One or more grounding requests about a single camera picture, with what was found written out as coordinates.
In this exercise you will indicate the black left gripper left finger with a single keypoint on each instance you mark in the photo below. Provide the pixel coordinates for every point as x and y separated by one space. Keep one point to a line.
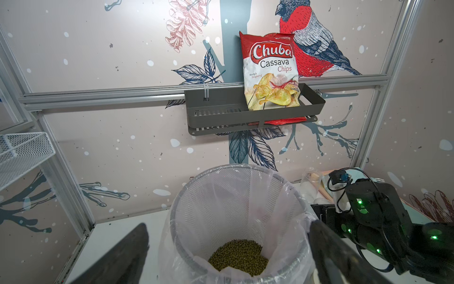
123 264

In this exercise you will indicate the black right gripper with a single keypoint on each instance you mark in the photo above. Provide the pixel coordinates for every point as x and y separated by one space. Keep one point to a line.
343 224

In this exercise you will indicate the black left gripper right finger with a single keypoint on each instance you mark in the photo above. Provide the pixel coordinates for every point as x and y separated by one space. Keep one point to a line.
336 262

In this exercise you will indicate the clear plastic mung bean jar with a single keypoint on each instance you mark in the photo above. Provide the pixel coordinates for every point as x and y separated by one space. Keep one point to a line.
310 184

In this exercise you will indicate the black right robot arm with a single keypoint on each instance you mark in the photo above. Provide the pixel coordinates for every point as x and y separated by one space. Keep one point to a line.
378 222

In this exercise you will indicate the green mung beans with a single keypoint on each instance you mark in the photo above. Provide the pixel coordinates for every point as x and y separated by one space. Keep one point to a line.
244 255

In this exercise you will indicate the metal mesh trash bin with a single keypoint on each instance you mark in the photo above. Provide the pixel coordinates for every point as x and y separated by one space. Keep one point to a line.
241 213

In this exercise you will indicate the Chuba cassava chips bag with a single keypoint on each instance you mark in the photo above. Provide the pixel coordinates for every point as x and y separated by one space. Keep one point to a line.
271 77

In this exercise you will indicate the black wall basket shelf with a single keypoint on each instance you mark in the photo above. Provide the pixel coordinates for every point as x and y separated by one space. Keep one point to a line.
222 110

